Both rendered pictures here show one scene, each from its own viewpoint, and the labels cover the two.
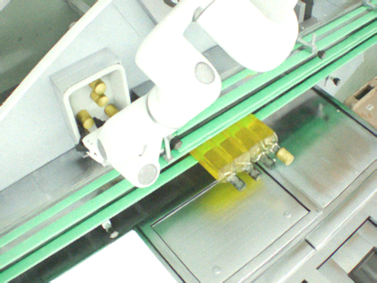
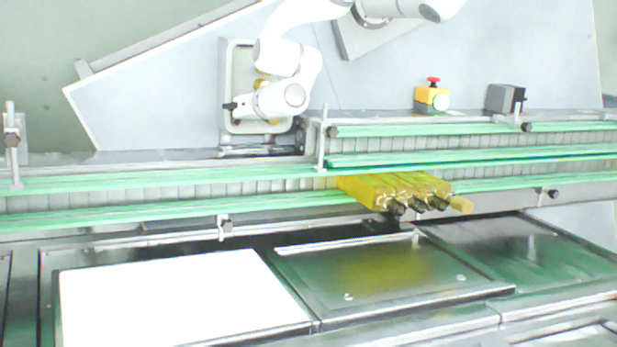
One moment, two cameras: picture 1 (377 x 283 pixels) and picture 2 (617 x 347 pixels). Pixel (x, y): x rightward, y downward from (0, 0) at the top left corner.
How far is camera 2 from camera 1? 0.77 m
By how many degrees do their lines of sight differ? 33
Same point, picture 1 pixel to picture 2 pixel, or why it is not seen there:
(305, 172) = (495, 265)
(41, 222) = (145, 175)
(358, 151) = (584, 265)
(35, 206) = (145, 162)
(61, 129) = (209, 112)
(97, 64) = not seen: hidden behind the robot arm
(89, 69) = not seen: hidden behind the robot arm
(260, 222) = (419, 274)
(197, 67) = not seen: outside the picture
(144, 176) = (290, 95)
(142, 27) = (323, 39)
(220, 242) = (360, 277)
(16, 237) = (104, 178)
